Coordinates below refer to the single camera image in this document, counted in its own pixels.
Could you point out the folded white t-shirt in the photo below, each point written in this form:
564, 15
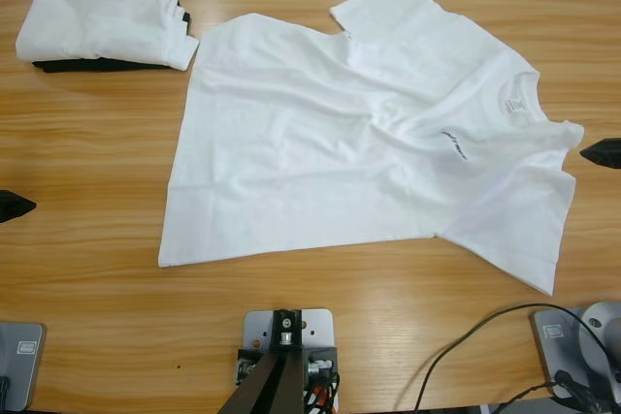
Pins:
97, 21

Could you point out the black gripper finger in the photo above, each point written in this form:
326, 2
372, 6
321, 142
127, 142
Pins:
606, 152
12, 205

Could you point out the white t-shirt with black print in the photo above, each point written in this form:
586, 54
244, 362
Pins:
315, 142

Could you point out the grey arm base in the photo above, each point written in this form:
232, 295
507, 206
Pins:
24, 365
558, 351

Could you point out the dark camera post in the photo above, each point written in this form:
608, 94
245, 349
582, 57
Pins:
264, 390

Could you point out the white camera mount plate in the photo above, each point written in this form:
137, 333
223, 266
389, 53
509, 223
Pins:
322, 329

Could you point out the black post bracket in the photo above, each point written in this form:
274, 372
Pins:
245, 360
330, 353

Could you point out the folded black garment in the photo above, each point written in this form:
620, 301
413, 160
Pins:
73, 66

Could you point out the black base plug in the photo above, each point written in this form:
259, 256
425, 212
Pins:
565, 377

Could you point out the black post clamp with bolt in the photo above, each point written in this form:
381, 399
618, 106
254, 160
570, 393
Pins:
279, 322

